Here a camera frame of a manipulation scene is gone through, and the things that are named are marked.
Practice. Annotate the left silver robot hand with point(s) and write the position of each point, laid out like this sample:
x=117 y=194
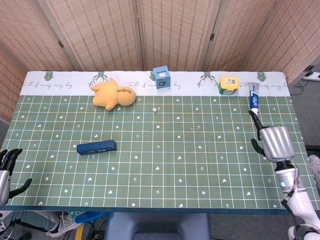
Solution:
x=4 y=180

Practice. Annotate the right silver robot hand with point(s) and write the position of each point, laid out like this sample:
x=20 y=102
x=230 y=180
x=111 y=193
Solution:
x=276 y=146

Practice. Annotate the small white die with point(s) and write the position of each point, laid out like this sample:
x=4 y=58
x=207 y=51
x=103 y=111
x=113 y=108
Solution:
x=155 y=109

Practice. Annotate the grey knit shoe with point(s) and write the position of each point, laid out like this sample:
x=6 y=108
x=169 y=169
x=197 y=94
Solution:
x=315 y=170

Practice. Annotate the grey trouser leg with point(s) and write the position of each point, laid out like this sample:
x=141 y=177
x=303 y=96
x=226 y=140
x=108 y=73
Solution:
x=30 y=221

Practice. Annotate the white blue toothpaste tube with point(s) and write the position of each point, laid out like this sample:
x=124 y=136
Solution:
x=253 y=97

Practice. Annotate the grey white sneaker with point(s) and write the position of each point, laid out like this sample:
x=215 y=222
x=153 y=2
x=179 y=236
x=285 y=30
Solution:
x=65 y=225

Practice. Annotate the yellow lidded green container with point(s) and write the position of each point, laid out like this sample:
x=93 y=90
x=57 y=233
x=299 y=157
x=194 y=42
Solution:
x=228 y=85

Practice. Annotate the white power strip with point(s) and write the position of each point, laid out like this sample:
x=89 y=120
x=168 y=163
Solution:
x=312 y=75

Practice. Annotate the blue plastic bin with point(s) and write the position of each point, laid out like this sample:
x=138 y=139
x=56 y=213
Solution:
x=87 y=216

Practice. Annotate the dark blue rectangular box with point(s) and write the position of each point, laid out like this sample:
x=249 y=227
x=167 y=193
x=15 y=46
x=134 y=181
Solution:
x=97 y=147

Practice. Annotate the green grid tablecloth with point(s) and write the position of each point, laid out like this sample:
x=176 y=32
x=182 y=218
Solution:
x=155 y=150

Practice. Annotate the blue cube box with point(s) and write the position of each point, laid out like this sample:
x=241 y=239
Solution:
x=162 y=77

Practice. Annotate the yellow plush duck toy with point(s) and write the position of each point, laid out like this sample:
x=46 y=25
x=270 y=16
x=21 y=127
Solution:
x=112 y=96

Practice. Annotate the blue grey chair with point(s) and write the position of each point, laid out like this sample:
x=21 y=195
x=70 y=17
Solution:
x=157 y=226

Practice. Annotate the woven folding screen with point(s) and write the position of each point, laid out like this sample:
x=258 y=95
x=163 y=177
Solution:
x=160 y=32

